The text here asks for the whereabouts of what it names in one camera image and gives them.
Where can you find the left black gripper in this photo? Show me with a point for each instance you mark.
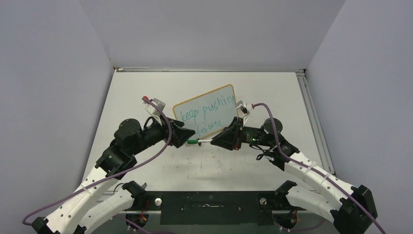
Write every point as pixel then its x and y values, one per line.
pixel 179 134

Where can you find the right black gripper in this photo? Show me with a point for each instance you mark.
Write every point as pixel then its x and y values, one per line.
pixel 231 138

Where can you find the yellow framed whiteboard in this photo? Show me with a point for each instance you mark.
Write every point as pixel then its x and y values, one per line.
pixel 209 113

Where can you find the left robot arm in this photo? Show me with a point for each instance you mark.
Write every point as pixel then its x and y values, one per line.
pixel 80 213

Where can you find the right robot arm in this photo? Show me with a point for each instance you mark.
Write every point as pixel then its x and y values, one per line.
pixel 351 209

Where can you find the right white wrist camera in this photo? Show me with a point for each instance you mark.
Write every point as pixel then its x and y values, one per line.
pixel 245 110

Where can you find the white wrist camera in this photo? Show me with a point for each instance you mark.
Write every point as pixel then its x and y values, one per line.
pixel 245 110
pixel 153 107

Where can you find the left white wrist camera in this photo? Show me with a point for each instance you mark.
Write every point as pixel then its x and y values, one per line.
pixel 153 107

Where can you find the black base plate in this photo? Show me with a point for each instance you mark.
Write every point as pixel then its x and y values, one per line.
pixel 262 218

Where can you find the back aluminium rail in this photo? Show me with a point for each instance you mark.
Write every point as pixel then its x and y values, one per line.
pixel 148 69

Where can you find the right aluminium rail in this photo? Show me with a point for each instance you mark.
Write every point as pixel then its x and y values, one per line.
pixel 320 140

